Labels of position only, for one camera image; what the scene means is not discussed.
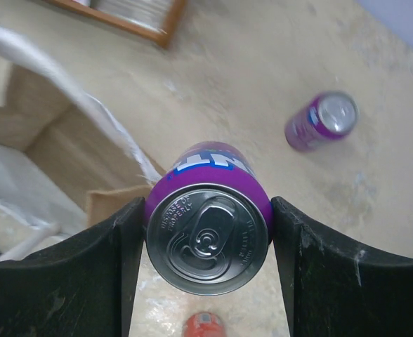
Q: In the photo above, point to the purple soda can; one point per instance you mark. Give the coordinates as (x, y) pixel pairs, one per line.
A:
(328, 117)
(208, 221)

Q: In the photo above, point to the right red soda can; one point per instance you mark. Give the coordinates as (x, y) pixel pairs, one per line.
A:
(204, 324)

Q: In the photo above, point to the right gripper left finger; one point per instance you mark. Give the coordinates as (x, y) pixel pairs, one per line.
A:
(82, 286)

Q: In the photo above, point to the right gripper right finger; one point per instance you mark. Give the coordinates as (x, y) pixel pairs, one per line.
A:
(333, 285)

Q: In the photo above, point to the orange wooden rack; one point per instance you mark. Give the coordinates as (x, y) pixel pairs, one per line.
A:
(156, 21)

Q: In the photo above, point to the canvas bag with rope handles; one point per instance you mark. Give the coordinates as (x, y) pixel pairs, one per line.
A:
(66, 163)

